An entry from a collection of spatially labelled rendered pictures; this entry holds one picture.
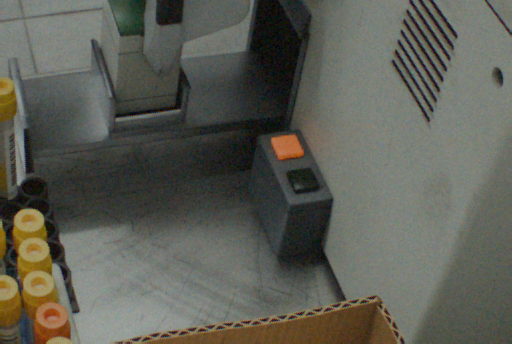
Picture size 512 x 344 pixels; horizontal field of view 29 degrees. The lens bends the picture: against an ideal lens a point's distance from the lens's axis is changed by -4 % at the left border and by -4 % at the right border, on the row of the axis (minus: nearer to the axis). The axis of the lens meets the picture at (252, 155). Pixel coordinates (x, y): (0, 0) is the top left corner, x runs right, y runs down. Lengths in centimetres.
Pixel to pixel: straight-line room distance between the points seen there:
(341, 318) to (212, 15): 22
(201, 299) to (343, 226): 9
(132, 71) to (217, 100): 8
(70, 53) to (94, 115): 146
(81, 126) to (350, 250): 18
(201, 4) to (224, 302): 18
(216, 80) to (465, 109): 26
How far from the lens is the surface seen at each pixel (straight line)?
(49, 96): 67
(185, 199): 66
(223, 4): 59
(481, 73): 44
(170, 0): 56
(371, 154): 56
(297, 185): 61
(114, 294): 61
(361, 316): 45
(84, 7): 223
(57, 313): 46
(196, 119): 66
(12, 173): 61
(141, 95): 64
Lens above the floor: 137
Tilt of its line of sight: 45 degrees down
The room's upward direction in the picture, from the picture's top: 11 degrees clockwise
